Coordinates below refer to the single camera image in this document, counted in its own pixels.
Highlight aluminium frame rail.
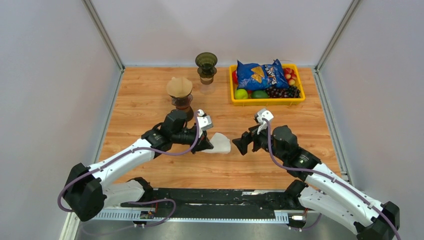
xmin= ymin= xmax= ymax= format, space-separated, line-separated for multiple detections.
xmin=59 ymin=190 xmax=382 ymax=240

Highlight blue chips bag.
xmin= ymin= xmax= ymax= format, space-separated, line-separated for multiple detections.
xmin=236 ymin=59 xmax=289 ymax=91

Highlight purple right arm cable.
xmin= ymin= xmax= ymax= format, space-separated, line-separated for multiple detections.
xmin=263 ymin=119 xmax=402 ymax=240

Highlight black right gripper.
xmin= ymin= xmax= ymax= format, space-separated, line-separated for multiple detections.
xmin=231 ymin=121 xmax=286 ymax=163

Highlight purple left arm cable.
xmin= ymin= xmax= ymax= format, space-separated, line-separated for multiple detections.
xmin=57 ymin=114 xmax=201 ymax=229

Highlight yellow plastic bin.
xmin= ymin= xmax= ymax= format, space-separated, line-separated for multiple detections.
xmin=228 ymin=63 xmax=306 ymax=107

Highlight white paper sheet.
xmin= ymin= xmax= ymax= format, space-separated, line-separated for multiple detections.
xmin=202 ymin=132 xmax=231 ymax=154

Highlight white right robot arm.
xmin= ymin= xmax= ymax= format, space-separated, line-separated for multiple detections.
xmin=232 ymin=125 xmax=401 ymax=240

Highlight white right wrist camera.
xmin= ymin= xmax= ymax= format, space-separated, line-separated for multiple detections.
xmin=254 ymin=108 xmax=274 ymax=135

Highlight brown paper coffee filter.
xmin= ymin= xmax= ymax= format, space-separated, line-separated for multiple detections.
xmin=166 ymin=77 xmax=193 ymax=98

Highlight red-black coffee carafe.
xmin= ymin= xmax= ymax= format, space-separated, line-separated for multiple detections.
xmin=171 ymin=94 xmax=194 ymax=121

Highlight dark purple grape bunch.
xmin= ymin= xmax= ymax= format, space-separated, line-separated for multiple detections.
xmin=265 ymin=86 xmax=301 ymax=99

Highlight red fruit in bin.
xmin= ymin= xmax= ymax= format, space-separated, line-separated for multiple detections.
xmin=231 ymin=70 xmax=238 ymax=85

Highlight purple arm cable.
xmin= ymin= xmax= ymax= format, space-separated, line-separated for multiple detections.
xmin=57 ymin=114 xmax=201 ymax=229
xmin=263 ymin=119 xmax=402 ymax=240

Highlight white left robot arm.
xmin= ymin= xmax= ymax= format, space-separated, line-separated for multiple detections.
xmin=57 ymin=109 xmax=213 ymax=222

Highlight yellow-green lime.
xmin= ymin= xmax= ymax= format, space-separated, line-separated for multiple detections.
xmin=234 ymin=88 xmax=249 ymax=100

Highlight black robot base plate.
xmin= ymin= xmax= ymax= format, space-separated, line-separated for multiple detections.
xmin=136 ymin=188 xmax=305 ymax=220

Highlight red-yellow small fruits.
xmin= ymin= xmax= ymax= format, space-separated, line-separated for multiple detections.
xmin=283 ymin=67 xmax=298 ymax=86

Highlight clear glass with brown sleeve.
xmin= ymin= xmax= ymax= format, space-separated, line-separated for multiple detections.
xmin=200 ymin=77 xmax=215 ymax=95

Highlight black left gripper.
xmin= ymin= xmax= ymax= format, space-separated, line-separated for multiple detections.
xmin=171 ymin=126 xmax=214 ymax=155

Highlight dark green lime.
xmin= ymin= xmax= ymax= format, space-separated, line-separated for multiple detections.
xmin=250 ymin=90 xmax=269 ymax=99

